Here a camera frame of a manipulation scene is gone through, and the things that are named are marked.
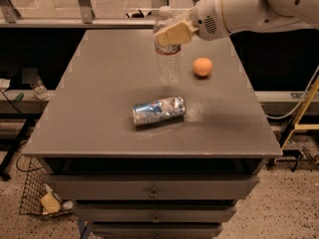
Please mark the tan foam-padded gripper finger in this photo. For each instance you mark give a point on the tan foam-padded gripper finger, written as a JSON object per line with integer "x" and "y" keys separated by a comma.
{"x": 175, "y": 34}

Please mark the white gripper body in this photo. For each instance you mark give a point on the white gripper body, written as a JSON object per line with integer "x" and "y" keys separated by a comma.
{"x": 208, "y": 17}

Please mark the clear plastic water bottle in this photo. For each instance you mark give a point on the clear plastic water bottle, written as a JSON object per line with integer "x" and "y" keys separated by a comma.
{"x": 168, "y": 57}

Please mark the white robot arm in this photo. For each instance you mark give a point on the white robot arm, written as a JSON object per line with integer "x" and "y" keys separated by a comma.
{"x": 264, "y": 16}

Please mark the crushed blue silver redbull can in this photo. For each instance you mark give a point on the crushed blue silver redbull can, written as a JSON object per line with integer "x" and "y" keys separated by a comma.
{"x": 160, "y": 110}

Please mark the orange fruit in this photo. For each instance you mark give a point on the orange fruit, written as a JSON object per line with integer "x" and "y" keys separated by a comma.
{"x": 202, "y": 67}

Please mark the yellow metal stand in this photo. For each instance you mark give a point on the yellow metal stand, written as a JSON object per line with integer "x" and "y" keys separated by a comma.
{"x": 295, "y": 124}

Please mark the top grey drawer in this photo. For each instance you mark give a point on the top grey drawer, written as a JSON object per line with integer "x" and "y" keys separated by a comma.
{"x": 152, "y": 187}

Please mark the grey drawer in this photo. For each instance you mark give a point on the grey drawer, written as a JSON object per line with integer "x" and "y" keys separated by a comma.
{"x": 152, "y": 187}
{"x": 156, "y": 231}
{"x": 156, "y": 212}

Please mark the middle grey drawer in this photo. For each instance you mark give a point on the middle grey drawer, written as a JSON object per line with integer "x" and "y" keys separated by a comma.
{"x": 156, "y": 212}

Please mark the bottom grey drawer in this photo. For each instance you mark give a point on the bottom grey drawer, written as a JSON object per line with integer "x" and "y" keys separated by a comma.
{"x": 156, "y": 231}

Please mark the yellow sponge in basket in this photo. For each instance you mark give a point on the yellow sponge in basket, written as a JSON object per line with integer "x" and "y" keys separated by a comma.
{"x": 50, "y": 203}

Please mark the metal rail frame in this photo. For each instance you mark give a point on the metal rail frame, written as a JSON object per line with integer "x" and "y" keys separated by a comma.
{"x": 12, "y": 18}

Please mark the black wire basket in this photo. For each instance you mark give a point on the black wire basket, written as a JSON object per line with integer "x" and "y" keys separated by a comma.
{"x": 34, "y": 189}

